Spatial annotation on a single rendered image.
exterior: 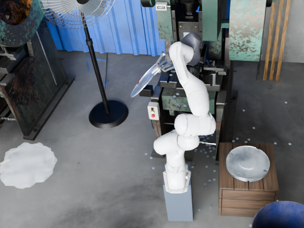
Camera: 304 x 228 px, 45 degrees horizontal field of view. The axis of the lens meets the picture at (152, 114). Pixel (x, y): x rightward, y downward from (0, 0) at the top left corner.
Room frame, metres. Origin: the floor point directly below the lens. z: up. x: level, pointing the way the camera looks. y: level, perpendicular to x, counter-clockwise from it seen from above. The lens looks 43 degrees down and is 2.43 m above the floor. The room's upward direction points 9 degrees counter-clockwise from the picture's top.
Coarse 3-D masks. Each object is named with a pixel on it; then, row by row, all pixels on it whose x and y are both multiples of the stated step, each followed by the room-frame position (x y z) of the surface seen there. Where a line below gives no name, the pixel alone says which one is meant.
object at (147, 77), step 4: (152, 68) 2.00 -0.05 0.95; (148, 72) 2.00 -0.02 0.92; (144, 76) 2.01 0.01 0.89; (148, 76) 1.87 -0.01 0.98; (152, 76) 1.81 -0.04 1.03; (140, 80) 2.01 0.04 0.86; (144, 80) 1.89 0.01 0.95; (148, 80) 1.82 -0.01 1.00; (140, 84) 1.89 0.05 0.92; (144, 84) 1.82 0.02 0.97; (136, 88) 1.92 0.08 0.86; (140, 88) 1.83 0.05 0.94; (132, 92) 1.92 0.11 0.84; (136, 92) 1.83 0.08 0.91; (132, 96) 1.83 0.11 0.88
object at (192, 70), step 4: (188, 68) 2.16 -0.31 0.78; (192, 68) 2.15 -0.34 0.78; (196, 68) 2.15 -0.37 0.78; (192, 72) 2.10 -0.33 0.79; (196, 72) 2.09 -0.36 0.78; (196, 76) 2.05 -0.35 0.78; (176, 84) 2.00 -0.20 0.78; (180, 84) 2.00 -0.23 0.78; (176, 88) 1.97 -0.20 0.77; (180, 88) 1.95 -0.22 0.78
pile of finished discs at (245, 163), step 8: (232, 152) 1.65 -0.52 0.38; (240, 152) 1.64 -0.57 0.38; (248, 152) 1.63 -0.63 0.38; (256, 152) 1.62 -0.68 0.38; (264, 152) 1.60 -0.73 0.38; (232, 160) 1.58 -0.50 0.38; (240, 160) 1.57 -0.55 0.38; (248, 160) 1.56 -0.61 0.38; (256, 160) 1.55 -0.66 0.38; (264, 160) 1.54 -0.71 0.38; (232, 168) 1.51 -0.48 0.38; (240, 168) 1.50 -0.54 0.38; (248, 168) 1.49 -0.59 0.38; (256, 168) 1.48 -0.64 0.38; (264, 168) 1.47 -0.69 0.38; (240, 176) 1.44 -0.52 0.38; (248, 176) 1.43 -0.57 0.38; (256, 176) 1.42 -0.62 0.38; (264, 176) 1.43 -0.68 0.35
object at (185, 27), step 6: (180, 12) 2.29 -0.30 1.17; (198, 12) 2.25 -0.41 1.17; (180, 18) 2.21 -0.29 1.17; (186, 18) 2.19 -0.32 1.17; (192, 18) 2.18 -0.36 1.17; (198, 18) 2.17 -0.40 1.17; (180, 24) 2.16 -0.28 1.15; (186, 24) 2.15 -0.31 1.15; (192, 24) 2.14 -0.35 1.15; (198, 24) 2.12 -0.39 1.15; (180, 30) 2.16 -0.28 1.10; (186, 30) 2.15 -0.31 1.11; (192, 30) 2.14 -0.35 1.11; (198, 30) 2.12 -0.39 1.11; (180, 36) 2.17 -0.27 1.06
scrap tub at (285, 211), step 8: (264, 208) 1.13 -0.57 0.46; (272, 208) 1.15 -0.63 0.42; (280, 208) 1.15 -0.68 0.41; (288, 208) 1.14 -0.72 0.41; (296, 208) 1.12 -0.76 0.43; (256, 216) 1.09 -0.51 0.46; (264, 216) 1.13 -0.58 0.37; (272, 216) 1.15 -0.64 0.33; (280, 216) 1.14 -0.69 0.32; (288, 216) 1.13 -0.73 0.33; (296, 216) 1.11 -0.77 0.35; (256, 224) 1.10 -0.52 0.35; (264, 224) 1.13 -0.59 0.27; (272, 224) 1.14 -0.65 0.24; (280, 224) 1.14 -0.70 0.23; (288, 224) 1.12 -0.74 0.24; (296, 224) 1.10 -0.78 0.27
